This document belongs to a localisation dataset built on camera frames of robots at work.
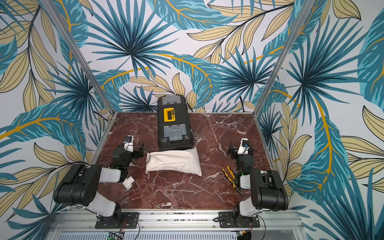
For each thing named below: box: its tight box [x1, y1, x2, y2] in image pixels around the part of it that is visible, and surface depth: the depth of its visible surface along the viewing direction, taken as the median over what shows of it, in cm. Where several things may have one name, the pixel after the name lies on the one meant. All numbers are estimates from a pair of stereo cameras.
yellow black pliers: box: [221, 166, 236, 188], surface depth 90 cm
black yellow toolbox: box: [157, 94, 194, 151], surface depth 90 cm
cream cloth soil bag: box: [145, 147, 203, 177], surface depth 86 cm
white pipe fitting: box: [121, 175, 136, 190], surface depth 85 cm
